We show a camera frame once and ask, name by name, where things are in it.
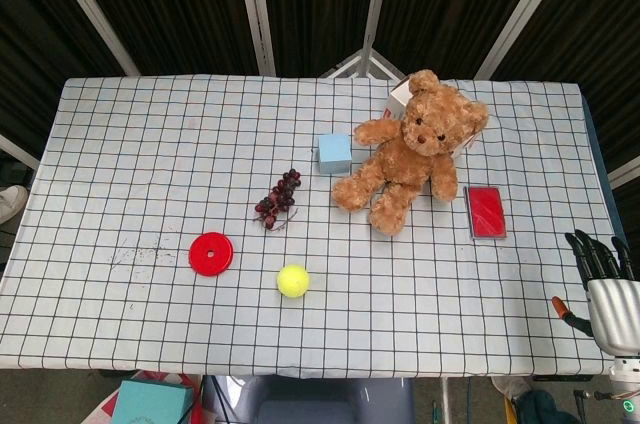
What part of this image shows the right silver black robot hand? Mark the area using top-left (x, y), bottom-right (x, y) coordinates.
top-left (551, 229), bottom-right (640, 357)

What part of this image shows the brown teddy bear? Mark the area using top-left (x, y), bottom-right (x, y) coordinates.
top-left (331, 69), bottom-right (490, 238)

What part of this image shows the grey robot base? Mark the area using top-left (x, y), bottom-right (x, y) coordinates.
top-left (200, 374), bottom-right (416, 424)

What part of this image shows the white sneaker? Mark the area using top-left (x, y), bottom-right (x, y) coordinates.
top-left (490, 375), bottom-right (534, 401)

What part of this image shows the red flat case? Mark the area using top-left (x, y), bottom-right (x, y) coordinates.
top-left (464, 185), bottom-right (510, 241)

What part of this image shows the white cardboard box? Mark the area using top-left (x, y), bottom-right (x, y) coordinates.
top-left (383, 74), bottom-right (477, 160)

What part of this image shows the light blue foam cube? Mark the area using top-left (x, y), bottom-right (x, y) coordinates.
top-left (318, 133), bottom-right (353, 175)

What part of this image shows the yellow tennis ball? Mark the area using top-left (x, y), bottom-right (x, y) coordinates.
top-left (277, 264), bottom-right (311, 299)

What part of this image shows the dark red grape bunch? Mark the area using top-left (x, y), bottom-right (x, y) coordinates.
top-left (253, 169), bottom-right (302, 232)

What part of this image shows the red plastic disc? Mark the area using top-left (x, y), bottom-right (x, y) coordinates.
top-left (188, 231), bottom-right (235, 276)

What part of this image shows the teal box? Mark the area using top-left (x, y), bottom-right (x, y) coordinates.
top-left (110, 379), bottom-right (195, 424)

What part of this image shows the checked white tablecloth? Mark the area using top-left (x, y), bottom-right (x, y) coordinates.
top-left (0, 74), bottom-right (640, 378)

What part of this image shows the white shoe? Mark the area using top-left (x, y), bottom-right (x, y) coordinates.
top-left (0, 184), bottom-right (29, 225)

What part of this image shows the white folding screen frame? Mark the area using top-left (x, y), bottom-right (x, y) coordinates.
top-left (0, 0), bottom-right (640, 190)

